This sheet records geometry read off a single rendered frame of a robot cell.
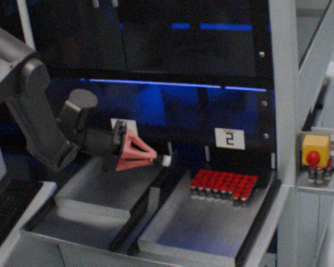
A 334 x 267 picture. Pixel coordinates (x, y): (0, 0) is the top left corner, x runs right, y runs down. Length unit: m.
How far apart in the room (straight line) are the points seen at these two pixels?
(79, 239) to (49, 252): 0.82
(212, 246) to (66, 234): 0.41
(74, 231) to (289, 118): 0.67
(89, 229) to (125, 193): 0.18
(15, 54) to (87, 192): 1.02
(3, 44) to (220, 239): 0.88
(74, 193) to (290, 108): 0.70
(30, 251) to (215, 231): 1.14
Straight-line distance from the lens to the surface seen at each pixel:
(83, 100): 1.05
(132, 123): 1.65
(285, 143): 1.51
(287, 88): 1.43
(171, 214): 1.50
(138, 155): 1.10
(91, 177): 1.73
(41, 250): 2.31
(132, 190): 1.63
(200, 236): 1.41
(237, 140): 1.54
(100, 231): 1.49
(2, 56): 0.69
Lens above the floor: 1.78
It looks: 28 degrees down
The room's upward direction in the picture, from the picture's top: 8 degrees counter-clockwise
